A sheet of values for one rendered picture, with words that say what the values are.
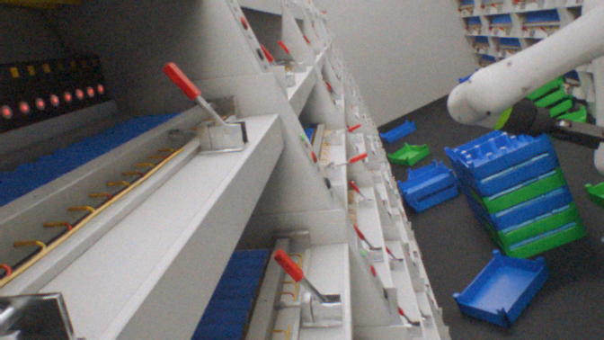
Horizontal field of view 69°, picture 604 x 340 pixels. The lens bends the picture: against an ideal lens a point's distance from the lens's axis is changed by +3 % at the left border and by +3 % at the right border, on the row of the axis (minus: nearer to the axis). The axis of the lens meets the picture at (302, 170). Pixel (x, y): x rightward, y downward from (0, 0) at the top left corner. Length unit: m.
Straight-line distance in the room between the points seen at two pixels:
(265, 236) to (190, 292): 0.38
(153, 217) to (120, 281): 0.07
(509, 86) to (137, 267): 0.91
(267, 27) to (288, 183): 0.74
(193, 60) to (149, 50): 0.05
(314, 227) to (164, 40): 0.30
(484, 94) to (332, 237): 0.56
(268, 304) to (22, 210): 0.27
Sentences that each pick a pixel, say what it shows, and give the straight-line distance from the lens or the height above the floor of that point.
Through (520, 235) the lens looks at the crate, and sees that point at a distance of 1.97.
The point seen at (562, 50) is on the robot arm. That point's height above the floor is 0.90.
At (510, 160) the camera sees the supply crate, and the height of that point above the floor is 0.42.
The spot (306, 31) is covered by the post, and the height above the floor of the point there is 1.21.
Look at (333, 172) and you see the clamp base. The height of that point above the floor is 0.92.
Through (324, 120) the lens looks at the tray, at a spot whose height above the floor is 0.95.
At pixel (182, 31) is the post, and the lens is 0.56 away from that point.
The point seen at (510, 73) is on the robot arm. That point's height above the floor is 0.91.
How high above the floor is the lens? 1.16
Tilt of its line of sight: 14 degrees down
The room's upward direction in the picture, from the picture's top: 28 degrees counter-clockwise
